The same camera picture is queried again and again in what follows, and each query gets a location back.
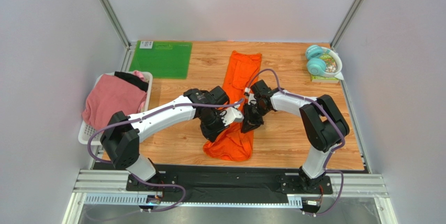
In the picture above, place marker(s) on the green cutting mat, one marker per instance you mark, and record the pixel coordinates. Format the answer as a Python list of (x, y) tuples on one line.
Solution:
[(163, 59)]

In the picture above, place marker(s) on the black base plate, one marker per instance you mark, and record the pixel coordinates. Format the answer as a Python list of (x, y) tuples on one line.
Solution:
[(246, 185)]

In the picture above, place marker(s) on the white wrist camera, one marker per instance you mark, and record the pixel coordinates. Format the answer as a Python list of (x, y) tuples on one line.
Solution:
[(247, 95), (231, 115)]

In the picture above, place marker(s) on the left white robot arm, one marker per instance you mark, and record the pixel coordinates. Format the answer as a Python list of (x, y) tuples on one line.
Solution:
[(123, 134)]

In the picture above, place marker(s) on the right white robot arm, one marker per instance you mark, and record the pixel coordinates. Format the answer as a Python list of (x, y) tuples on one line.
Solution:
[(324, 125)]

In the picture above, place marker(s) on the pink t shirt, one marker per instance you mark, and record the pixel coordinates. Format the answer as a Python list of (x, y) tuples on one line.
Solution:
[(111, 94)]

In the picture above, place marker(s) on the white plastic basket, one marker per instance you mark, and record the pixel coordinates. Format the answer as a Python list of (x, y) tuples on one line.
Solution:
[(86, 131)]

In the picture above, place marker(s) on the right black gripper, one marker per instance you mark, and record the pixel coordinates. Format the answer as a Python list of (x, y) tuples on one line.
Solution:
[(251, 118)]

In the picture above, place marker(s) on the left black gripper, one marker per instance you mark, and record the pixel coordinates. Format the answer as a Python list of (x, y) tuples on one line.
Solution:
[(210, 134)]

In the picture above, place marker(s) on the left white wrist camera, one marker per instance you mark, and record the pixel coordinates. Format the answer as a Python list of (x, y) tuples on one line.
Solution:
[(231, 115)]

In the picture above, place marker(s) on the aluminium frame rail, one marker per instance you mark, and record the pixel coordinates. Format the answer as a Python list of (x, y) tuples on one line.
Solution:
[(110, 186)]

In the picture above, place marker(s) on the black t shirt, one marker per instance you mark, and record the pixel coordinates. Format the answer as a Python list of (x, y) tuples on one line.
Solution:
[(136, 78)]

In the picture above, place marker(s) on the colourful book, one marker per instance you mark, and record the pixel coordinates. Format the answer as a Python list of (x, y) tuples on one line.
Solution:
[(321, 79)]

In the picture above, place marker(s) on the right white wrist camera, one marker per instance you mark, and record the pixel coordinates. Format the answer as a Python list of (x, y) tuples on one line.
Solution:
[(247, 95)]

